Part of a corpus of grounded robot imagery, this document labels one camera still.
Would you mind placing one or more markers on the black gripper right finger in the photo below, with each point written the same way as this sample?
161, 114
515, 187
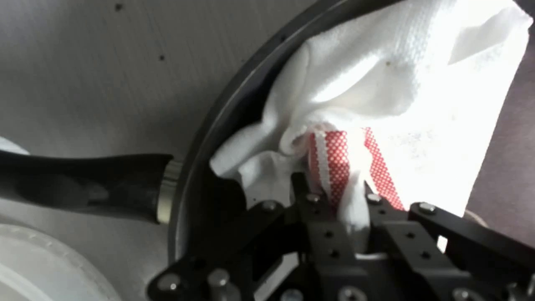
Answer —
406, 234

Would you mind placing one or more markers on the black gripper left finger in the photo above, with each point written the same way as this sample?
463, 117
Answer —
318, 234

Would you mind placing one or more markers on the white towel with red stripes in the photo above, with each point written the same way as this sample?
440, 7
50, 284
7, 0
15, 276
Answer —
390, 84

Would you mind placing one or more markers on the dark frying pan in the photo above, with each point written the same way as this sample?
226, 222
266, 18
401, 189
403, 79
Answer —
84, 184

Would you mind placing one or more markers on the clear plastic container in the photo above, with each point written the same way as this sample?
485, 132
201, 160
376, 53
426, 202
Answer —
44, 267

